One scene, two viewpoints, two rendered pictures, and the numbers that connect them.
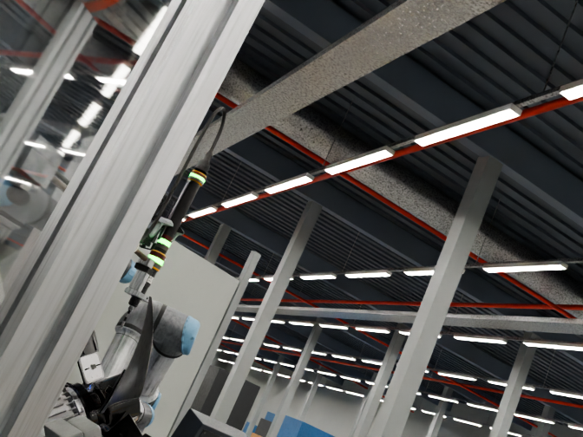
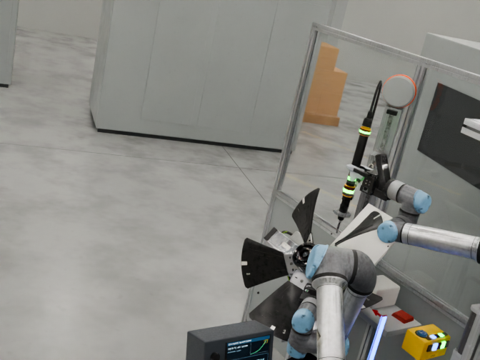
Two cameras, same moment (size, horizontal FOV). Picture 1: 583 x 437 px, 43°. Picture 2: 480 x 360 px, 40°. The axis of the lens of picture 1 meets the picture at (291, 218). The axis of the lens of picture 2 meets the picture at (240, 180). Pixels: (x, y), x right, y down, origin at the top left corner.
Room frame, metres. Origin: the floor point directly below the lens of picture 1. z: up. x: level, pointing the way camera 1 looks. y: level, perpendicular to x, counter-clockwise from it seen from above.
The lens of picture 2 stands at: (4.38, -0.18, 2.35)
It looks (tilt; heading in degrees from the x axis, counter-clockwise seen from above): 19 degrees down; 179
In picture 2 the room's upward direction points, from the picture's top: 12 degrees clockwise
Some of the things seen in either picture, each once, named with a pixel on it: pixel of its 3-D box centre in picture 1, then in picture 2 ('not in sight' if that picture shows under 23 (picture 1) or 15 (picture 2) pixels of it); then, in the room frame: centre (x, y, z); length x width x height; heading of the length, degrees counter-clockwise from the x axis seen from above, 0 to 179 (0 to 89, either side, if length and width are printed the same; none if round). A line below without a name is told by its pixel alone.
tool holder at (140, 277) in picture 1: (144, 278); (345, 202); (1.88, 0.28, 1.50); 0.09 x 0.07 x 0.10; 161
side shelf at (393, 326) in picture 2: not in sight; (378, 311); (1.47, 0.65, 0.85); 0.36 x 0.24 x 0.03; 36
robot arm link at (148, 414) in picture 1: (137, 414); (304, 318); (2.29, 0.17, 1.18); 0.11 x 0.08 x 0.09; 163
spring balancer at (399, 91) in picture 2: not in sight; (399, 91); (1.21, 0.51, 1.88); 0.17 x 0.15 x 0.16; 36
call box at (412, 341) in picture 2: not in sight; (425, 343); (2.00, 0.73, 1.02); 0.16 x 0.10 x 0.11; 126
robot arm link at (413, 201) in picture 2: not in sight; (413, 199); (2.08, 0.48, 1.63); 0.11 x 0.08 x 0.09; 46
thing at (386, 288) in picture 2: not in sight; (375, 289); (1.39, 0.63, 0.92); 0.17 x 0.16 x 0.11; 126
